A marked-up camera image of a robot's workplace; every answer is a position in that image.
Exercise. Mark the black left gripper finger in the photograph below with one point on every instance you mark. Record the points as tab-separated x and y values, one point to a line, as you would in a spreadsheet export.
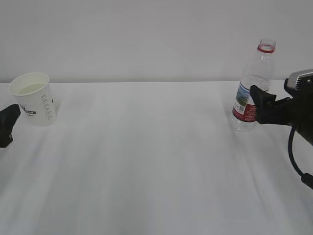
8	118

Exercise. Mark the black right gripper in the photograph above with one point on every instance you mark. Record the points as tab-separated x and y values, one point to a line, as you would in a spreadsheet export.
272	111

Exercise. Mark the white paper cup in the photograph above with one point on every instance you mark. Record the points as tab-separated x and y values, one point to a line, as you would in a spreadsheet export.
33	94

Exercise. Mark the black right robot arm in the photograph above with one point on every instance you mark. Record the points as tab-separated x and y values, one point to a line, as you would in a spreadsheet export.
304	111

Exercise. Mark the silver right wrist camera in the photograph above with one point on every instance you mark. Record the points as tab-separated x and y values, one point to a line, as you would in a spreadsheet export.
299	83

